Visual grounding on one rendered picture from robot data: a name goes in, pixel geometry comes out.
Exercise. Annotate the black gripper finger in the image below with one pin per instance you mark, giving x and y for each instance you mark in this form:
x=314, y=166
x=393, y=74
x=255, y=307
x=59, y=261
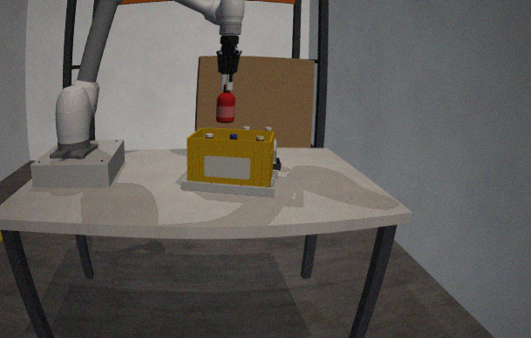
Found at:
x=222, y=68
x=232, y=67

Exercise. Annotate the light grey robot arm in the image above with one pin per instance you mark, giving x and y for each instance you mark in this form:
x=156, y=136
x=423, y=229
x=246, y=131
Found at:
x=74, y=112

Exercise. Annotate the red bottle with pink label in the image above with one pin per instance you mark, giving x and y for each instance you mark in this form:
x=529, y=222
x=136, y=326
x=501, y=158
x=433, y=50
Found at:
x=225, y=109

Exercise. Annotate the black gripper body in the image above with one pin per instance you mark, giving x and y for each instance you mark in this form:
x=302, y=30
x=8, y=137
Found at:
x=229, y=42

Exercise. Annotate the yellow crate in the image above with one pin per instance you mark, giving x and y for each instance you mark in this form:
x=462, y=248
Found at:
x=231, y=161

